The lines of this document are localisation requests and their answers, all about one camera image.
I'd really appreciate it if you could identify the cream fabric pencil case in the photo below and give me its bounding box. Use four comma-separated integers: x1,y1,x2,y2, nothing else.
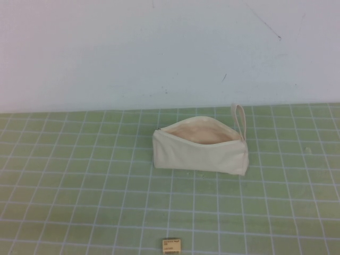
152,103,249,176

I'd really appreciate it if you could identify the green grid cutting mat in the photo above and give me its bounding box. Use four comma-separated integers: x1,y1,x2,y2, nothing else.
0,103,340,255

